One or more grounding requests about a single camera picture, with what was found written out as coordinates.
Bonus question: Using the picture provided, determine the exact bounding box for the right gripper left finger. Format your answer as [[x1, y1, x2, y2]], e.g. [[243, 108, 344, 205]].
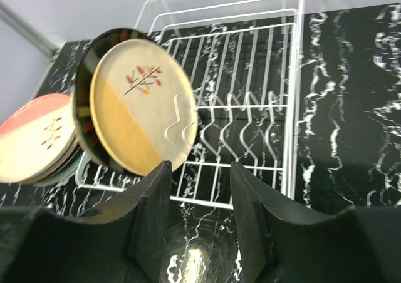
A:
[[1, 161, 172, 282]]

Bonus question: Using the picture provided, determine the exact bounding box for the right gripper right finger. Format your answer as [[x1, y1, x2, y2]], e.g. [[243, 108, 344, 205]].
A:
[[230, 162, 400, 282]]

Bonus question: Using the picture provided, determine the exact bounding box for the black plate with colour stripes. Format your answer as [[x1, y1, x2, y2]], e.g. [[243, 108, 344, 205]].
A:
[[71, 28, 150, 174]]

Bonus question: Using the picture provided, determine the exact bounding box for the cream yellow leaf plate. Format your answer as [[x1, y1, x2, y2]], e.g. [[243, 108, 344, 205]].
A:
[[90, 39, 198, 176]]

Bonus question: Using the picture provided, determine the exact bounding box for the large teal bottom plate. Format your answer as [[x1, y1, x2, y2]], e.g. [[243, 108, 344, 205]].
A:
[[33, 155, 82, 187]]

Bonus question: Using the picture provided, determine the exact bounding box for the brown rimmed plate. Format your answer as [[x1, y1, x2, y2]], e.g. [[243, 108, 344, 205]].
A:
[[36, 145, 83, 183]]

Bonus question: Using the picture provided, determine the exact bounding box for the cream pink leaf plate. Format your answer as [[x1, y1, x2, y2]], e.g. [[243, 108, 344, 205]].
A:
[[1, 93, 76, 184]]

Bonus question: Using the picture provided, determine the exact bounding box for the white wire dish rack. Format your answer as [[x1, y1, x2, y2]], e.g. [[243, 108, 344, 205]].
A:
[[75, 0, 306, 210]]

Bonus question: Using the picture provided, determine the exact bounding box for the left aluminium frame post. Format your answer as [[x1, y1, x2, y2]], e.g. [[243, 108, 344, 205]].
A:
[[1, 1, 59, 58]]

